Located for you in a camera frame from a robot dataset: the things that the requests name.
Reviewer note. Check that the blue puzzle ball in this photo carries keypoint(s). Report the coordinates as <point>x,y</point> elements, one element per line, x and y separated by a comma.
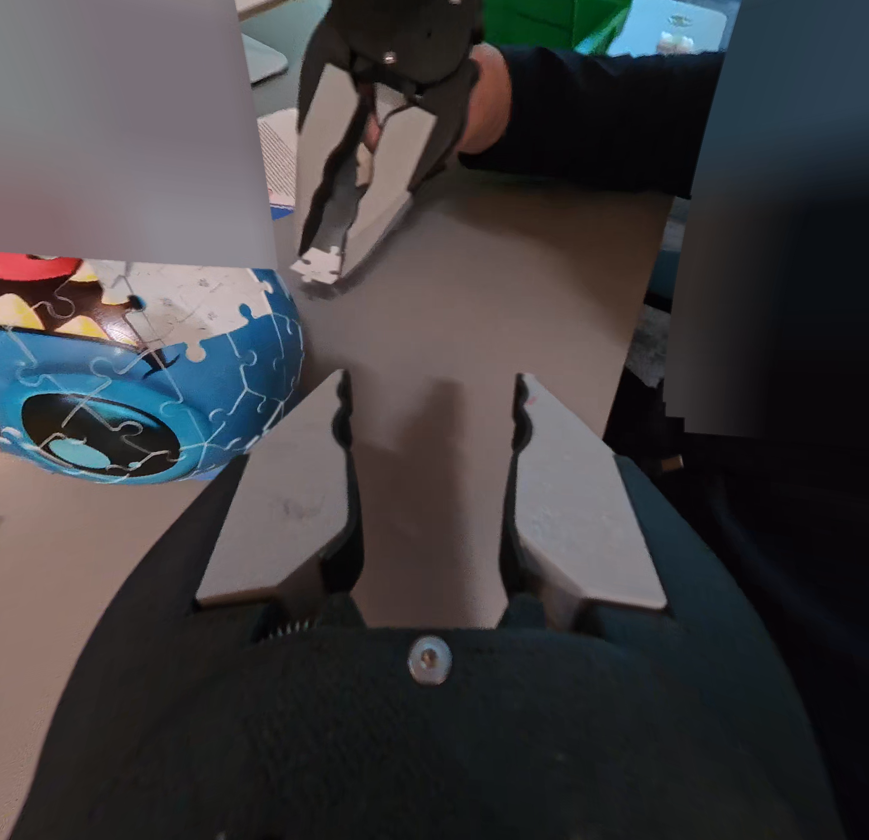
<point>224,392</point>

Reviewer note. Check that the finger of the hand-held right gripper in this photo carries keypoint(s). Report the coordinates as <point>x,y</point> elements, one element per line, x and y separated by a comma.
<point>400,168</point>
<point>324,141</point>

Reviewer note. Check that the white instruction sheet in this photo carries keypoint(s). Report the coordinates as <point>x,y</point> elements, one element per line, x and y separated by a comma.
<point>278,161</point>

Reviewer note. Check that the grey background table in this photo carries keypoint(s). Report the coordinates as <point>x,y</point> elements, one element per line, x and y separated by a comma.
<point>645,26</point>

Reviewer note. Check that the green plastic bin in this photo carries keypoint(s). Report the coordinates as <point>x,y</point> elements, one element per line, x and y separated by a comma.
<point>543,5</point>

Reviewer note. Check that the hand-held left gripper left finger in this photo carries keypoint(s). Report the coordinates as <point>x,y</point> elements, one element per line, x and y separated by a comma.
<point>285,507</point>

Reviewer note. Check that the person's right hand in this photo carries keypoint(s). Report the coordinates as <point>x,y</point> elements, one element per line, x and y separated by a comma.
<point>485,100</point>

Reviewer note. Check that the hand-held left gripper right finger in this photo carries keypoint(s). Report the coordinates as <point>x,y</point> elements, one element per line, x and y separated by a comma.
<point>584,514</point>

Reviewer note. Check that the white puzzle piece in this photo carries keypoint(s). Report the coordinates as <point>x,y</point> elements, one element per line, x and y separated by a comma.
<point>316,267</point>

